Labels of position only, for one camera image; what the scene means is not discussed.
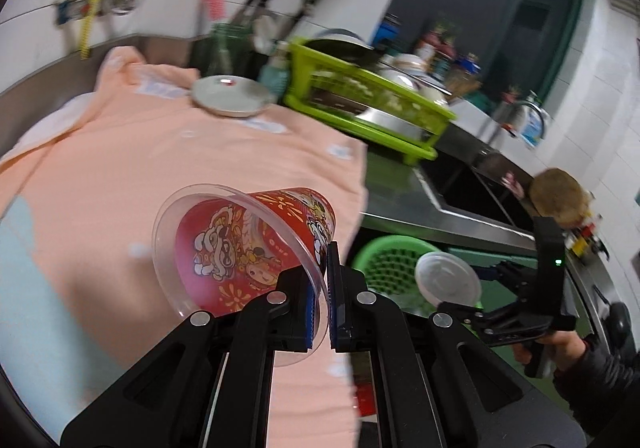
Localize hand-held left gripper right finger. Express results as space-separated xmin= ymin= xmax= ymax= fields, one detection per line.
xmin=327 ymin=240 xmax=587 ymax=448

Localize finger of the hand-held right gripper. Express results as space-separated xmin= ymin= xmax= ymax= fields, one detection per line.
xmin=472 ymin=260 xmax=538 ymax=296
xmin=432 ymin=299 xmax=551 ymax=348

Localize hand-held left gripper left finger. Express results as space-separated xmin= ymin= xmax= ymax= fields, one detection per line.
xmin=60 ymin=264 xmax=323 ymax=448

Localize white plastic lid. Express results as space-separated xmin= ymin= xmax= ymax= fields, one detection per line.
xmin=414 ymin=250 xmax=483 ymax=309

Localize green perforated plastic basket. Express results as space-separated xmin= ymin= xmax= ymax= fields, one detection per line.
xmin=352 ymin=235 xmax=443 ymax=314

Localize clear cup with red print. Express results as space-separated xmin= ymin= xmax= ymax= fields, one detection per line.
xmin=151 ymin=183 xmax=337 ymax=368

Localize person's right forearm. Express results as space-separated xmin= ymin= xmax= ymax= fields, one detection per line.
xmin=552 ymin=335 xmax=640 ymax=448

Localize person's right hand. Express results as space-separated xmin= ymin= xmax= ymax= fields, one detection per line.
xmin=512 ymin=328 xmax=588 ymax=374

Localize green cabinet door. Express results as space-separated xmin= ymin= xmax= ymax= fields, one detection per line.
xmin=360 ymin=228 xmax=541 ymax=379

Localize black stove knob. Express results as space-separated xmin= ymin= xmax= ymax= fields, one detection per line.
xmin=606 ymin=302 xmax=635 ymax=350

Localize stainless steel sink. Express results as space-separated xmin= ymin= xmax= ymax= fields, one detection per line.
xmin=417 ymin=145 xmax=541 ymax=235

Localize blue soap bottle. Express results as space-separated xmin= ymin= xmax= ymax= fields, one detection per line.
xmin=520 ymin=109 xmax=547 ymax=150

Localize metal faucet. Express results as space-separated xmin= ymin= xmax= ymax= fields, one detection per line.
xmin=507 ymin=95 xmax=552 ymax=131

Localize pink flower-print towel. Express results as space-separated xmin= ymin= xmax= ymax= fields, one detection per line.
xmin=0 ymin=45 xmax=368 ymax=448

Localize green plastic dish rack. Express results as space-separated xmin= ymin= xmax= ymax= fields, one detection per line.
xmin=282 ymin=37 xmax=457 ymax=166

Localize white round plate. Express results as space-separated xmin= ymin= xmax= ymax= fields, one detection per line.
xmin=192 ymin=74 xmax=277 ymax=119

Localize teal bottle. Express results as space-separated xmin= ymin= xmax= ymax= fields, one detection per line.
xmin=259 ymin=42 xmax=292 ymax=96

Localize glass utensil jar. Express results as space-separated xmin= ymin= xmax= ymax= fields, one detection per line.
xmin=206 ymin=22 xmax=257 ymax=80

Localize pink brush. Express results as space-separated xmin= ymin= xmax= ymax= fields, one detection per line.
xmin=201 ymin=0 xmax=227 ymax=24

